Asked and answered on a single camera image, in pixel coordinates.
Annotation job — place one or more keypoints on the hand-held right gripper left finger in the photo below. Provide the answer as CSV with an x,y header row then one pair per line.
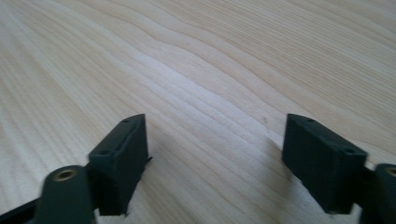
x,y
123,165

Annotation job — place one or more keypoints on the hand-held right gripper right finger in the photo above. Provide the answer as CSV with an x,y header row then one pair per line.
x,y
323,168

